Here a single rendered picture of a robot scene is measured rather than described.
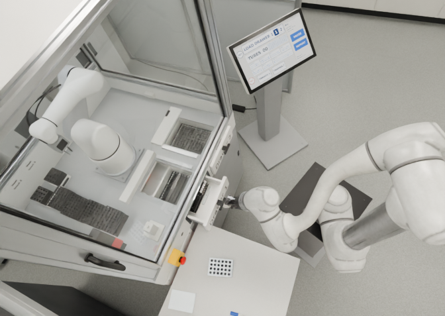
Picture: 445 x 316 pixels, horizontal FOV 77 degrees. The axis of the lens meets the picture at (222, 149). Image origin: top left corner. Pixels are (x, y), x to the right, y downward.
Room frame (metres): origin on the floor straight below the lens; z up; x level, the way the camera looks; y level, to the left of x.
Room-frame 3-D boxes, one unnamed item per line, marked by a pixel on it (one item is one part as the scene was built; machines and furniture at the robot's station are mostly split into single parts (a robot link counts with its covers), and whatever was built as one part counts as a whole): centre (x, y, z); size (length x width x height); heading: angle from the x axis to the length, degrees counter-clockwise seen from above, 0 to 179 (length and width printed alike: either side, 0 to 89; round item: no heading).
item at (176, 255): (0.30, 0.38, 0.88); 0.07 x 0.05 x 0.07; 143
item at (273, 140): (1.28, -0.48, 0.51); 0.50 x 0.45 x 1.02; 16
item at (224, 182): (0.52, 0.12, 0.87); 0.29 x 0.02 x 0.11; 143
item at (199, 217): (0.64, 0.28, 0.86); 0.40 x 0.26 x 0.06; 53
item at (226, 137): (0.83, 0.01, 0.87); 0.29 x 0.02 x 0.11; 143
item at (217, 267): (0.21, 0.19, 0.78); 0.12 x 0.08 x 0.04; 69
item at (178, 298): (0.12, 0.42, 0.77); 0.13 x 0.09 x 0.02; 66
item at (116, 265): (0.22, 0.44, 1.45); 0.05 x 0.03 x 0.19; 53
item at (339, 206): (0.32, -0.43, 0.95); 0.18 x 0.16 x 0.22; 169
